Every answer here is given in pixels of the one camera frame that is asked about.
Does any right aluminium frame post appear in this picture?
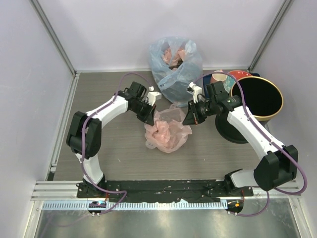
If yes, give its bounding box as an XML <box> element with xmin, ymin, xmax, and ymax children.
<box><xmin>247</xmin><ymin>0</ymin><xmax>294</xmax><ymax>72</ymax></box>

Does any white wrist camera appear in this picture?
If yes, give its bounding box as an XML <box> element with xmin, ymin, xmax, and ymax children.
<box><xmin>146</xmin><ymin>86</ymin><xmax>162</xmax><ymax>106</ymax></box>
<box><xmin>186</xmin><ymin>82</ymin><xmax>205</xmax><ymax>104</ymax></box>

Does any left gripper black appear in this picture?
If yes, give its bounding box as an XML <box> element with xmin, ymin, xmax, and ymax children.
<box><xmin>130</xmin><ymin>101</ymin><xmax>156</xmax><ymax>126</ymax></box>

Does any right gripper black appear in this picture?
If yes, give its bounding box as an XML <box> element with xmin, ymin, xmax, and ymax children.
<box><xmin>183</xmin><ymin>99</ymin><xmax>216</xmax><ymax>126</ymax></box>

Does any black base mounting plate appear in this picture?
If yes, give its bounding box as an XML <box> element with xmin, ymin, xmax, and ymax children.
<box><xmin>76</xmin><ymin>178</ymin><xmax>255</xmax><ymax>203</ymax></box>

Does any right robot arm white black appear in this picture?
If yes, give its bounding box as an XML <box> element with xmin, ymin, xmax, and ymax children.
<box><xmin>183</xmin><ymin>82</ymin><xmax>298</xmax><ymax>196</ymax></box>

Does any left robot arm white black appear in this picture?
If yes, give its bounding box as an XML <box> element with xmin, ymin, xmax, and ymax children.
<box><xmin>66</xmin><ymin>82</ymin><xmax>161</xmax><ymax>198</ymax></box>

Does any red bowl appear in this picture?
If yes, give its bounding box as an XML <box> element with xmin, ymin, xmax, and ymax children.
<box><xmin>228</xmin><ymin>70</ymin><xmax>252</xmax><ymax>80</ymax></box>

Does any black trash bin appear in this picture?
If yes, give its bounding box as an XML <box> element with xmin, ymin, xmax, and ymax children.
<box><xmin>214</xmin><ymin>76</ymin><xmax>284</xmax><ymax>144</ymax></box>

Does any gold bin rim ring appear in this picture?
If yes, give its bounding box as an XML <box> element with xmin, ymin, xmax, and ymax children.
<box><xmin>229</xmin><ymin>76</ymin><xmax>284</xmax><ymax>120</ymax></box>

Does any aluminium frame post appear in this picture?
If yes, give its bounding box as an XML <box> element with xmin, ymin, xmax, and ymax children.
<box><xmin>247</xmin><ymin>0</ymin><xmax>294</xmax><ymax>72</ymax></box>
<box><xmin>29</xmin><ymin>0</ymin><xmax>77</xmax><ymax>76</ymax></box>

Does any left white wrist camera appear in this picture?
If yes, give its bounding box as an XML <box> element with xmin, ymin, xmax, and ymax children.
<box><xmin>146</xmin><ymin>86</ymin><xmax>162</xmax><ymax>106</ymax></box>

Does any pink plastic trash bag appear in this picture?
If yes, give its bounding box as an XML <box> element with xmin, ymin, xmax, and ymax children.
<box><xmin>144</xmin><ymin>104</ymin><xmax>192</xmax><ymax>153</ymax></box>

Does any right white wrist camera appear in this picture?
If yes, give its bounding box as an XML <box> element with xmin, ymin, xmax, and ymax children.
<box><xmin>186</xmin><ymin>82</ymin><xmax>205</xmax><ymax>104</ymax></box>

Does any blue tray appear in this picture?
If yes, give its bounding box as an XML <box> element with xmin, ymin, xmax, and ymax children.
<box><xmin>203</xmin><ymin>73</ymin><xmax>260</xmax><ymax>97</ymax></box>

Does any blue plastic bag of bags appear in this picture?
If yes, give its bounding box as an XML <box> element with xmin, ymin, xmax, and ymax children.
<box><xmin>148</xmin><ymin>37</ymin><xmax>203</xmax><ymax>108</ymax></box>

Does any white slotted cable duct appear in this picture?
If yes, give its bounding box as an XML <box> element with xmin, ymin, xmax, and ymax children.
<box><xmin>42</xmin><ymin>200</ymin><xmax>227</xmax><ymax>211</ymax></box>

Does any pink white cup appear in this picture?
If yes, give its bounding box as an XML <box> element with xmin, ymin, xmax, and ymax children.
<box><xmin>211</xmin><ymin>70</ymin><xmax>235</xmax><ymax>93</ymax></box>

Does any left aluminium frame post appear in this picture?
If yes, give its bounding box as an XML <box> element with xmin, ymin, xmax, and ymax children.
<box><xmin>29</xmin><ymin>0</ymin><xmax>77</xmax><ymax>76</ymax></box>

